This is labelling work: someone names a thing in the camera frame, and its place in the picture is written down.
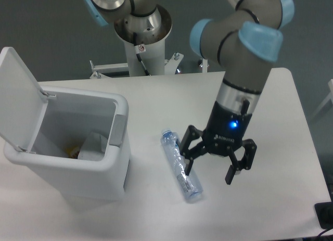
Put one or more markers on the black device at table edge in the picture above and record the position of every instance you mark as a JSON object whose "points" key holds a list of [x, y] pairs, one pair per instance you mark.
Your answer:
{"points": [[324, 214]]}

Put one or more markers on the yellow blue trash in can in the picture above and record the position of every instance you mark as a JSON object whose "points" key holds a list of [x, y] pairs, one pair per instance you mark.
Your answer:
{"points": [[73, 152]]}

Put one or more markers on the white plastic trash can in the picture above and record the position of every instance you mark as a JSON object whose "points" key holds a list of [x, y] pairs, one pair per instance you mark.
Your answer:
{"points": [[68, 121]]}

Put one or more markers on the white furniture leg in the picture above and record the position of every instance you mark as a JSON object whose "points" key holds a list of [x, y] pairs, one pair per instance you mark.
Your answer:
{"points": [[325, 101]]}

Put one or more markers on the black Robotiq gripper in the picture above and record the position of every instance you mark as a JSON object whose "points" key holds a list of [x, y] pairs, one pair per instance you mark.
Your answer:
{"points": [[226, 134]]}

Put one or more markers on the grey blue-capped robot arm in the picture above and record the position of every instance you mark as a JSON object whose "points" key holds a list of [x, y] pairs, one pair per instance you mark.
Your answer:
{"points": [[246, 44]]}

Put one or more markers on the clear plastic wrapper bag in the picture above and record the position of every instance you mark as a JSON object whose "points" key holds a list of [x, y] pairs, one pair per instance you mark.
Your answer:
{"points": [[93, 148]]}

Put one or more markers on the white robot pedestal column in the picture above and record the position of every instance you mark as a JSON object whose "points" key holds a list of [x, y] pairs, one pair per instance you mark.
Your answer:
{"points": [[145, 56]]}

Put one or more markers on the white pedestal base frame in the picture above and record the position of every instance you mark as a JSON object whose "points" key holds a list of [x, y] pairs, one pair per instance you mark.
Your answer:
{"points": [[172, 66]]}

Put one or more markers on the white trash can lid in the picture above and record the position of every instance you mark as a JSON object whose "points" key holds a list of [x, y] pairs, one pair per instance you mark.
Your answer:
{"points": [[23, 102]]}

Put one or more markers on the crushed clear plastic bottle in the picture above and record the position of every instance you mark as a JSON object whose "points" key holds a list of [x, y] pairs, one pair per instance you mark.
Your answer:
{"points": [[189, 185]]}

